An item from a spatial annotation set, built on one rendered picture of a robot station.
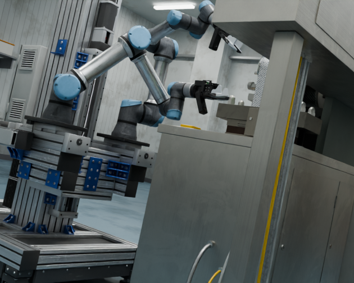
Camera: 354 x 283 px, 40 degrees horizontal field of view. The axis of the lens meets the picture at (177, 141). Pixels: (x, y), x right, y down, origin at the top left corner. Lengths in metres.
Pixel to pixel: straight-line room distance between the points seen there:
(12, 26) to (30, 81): 8.51
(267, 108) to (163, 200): 0.93
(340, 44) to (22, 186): 1.92
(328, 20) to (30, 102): 1.86
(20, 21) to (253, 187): 10.42
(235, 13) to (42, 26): 10.57
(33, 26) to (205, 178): 9.93
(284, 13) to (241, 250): 0.60
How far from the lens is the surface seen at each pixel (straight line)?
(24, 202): 2.78
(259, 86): 2.20
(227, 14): 1.34
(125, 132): 2.74
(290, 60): 1.29
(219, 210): 1.91
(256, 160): 1.26
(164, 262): 2.06
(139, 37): 2.36
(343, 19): 1.50
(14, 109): 2.90
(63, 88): 2.27
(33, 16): 11.65
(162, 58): 2.86
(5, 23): 11.24
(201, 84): 2.36
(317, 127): 1.96
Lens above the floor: 0.75
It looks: 2 degrees up
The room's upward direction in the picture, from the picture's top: 12 degrees clockwise
